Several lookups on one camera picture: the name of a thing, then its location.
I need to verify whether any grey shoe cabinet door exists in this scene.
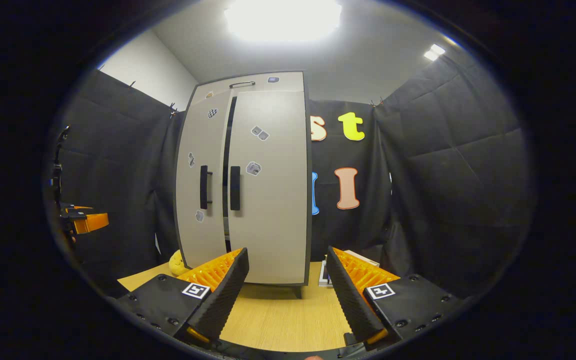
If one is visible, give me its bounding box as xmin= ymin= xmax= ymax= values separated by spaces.
xmin=228 ymin=90 xmax=311 ymax=286
xmin=175 ymin=90 xmax=232 ymax=269

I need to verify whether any large ceiling light panel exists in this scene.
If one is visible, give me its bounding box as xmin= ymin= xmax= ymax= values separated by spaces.
xmin=224 ymin=0 xmax=343 ymax=43

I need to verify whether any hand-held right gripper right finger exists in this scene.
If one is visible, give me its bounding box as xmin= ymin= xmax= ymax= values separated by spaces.
xmin=326 ymin=246 xmax=469 ymax=351

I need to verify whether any yellow plush toy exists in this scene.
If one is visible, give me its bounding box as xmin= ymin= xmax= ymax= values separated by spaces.
xmin=168 ymin=249 xmax=192 ymax=277

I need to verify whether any black door handle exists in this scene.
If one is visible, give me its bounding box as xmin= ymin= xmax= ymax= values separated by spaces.
xmin=230 ymin=166 xmax=242 ymax=211
xmin=199 ymin=165 xmax=214 ymax=210

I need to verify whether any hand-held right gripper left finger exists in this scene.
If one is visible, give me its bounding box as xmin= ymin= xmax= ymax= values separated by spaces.
xmin=118 ymin=247 xmax=250 ymax=346

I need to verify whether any small ceiling light panel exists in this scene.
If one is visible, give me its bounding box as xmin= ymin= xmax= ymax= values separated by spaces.
xmin=423 ymin=43 xmax=446 ymax=62

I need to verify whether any black backdrop cloth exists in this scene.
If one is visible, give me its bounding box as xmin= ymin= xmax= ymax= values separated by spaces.
xmin=48 ymin=52 xmax=534 ymax=296

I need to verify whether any grey shoe cabinet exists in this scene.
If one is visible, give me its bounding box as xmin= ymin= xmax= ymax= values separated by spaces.
xmin=174 ymin=71 xmax=314 ymax=300

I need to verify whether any white book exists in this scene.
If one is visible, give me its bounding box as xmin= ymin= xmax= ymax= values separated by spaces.
xmin=343 ymin=249 xmax=381 ymax=268
xmin=318 ymin=259 xmax=335 ymax=287

